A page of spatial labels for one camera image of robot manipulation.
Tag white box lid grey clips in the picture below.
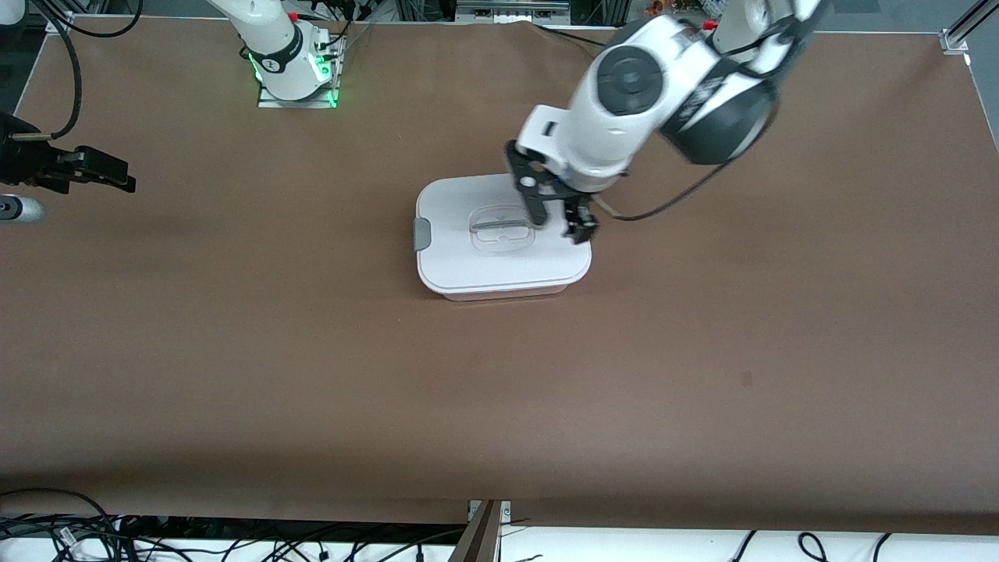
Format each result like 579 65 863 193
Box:
414 172 592 294

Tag white plastic box base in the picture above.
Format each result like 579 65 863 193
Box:
425 284 571 303

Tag brown table cover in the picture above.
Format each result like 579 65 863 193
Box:
0 16 999 536

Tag dark angled beam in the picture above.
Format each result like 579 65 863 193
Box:
449 501 502 562

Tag aluminium corner profile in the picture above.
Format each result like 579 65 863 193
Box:
940 0 999 55

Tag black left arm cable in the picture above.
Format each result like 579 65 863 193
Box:
595 94 781 222

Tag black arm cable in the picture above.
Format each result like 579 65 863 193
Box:
12 0 143 143
595 94 781 222

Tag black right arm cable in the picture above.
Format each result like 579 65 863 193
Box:
12 0 143 143

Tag long black table cable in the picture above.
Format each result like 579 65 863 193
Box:
533 22 619 49

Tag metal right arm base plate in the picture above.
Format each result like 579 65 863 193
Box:
256 35 342 110

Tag grey metal frame rail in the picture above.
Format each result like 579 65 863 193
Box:
455 0 572 23

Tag black base cable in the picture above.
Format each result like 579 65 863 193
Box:
311 0 375 59

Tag black looped floor cable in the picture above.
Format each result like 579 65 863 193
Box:
0 488 118 562

